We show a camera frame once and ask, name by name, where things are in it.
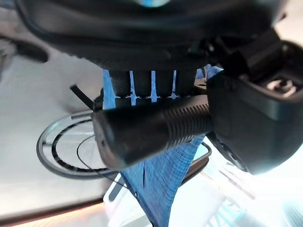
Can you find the black wheelchair brake lever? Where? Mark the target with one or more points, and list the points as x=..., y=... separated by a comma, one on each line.
x=81, y=97

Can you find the brown wooden bed edge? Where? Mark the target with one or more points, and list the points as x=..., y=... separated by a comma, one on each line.
x=47, y=210

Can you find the blue fabric wheelchair backrest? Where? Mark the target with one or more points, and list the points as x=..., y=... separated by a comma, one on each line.
x=161, y=179

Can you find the black wheelchair armrest pad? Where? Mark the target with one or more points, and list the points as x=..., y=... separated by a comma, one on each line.
x=200, y=163

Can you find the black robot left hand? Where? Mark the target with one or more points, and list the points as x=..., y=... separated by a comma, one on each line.
x=151, y=35

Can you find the white wheelchair side panel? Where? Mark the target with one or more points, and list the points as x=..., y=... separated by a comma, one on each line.
x=111, y=208

